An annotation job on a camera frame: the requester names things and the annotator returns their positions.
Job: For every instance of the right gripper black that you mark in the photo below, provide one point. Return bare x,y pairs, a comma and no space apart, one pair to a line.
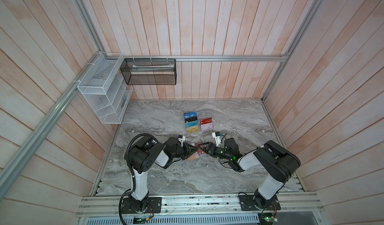
210,146

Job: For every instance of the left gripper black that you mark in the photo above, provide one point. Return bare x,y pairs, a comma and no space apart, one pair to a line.
187,152

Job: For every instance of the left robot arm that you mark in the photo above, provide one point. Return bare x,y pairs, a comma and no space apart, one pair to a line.
143,151

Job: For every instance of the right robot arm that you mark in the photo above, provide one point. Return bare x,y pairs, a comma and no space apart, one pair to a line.
280,163

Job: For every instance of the white pink card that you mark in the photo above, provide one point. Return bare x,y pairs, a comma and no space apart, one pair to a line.
206,127

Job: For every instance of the yellow VIP card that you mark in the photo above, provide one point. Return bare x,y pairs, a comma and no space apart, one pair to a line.
192,129

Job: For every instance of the teal VIP card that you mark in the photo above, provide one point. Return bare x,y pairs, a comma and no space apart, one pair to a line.
192,123

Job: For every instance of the red card on stand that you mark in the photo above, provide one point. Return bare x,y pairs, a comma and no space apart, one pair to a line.
205,121

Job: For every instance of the black card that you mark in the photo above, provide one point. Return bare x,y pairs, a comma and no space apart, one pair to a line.
191,119

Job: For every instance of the blue card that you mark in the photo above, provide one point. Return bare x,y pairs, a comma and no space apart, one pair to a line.
190,115

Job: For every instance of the black mesh basket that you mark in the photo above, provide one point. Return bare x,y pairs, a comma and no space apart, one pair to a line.
149,71

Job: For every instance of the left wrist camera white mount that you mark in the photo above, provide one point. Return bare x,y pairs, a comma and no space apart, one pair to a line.
181,139

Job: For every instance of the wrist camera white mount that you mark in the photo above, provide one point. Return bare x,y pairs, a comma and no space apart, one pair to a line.
218,137
181,139

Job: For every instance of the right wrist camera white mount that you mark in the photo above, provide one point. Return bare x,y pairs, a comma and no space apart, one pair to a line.
218,137

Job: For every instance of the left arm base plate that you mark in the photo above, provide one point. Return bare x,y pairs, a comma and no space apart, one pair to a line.
129,205

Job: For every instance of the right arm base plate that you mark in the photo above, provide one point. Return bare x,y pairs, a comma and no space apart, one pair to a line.
249,203

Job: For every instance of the horizontal aluminium wall rail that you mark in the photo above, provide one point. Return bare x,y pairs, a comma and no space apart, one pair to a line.
204,58

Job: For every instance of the white wire mesh shelf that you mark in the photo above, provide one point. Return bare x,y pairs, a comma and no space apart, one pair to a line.
104,88

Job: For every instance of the aluminium front rail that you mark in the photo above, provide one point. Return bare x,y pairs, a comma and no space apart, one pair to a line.
200,204

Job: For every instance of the left aluminium wall rail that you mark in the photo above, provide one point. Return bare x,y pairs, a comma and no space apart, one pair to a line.
28,149

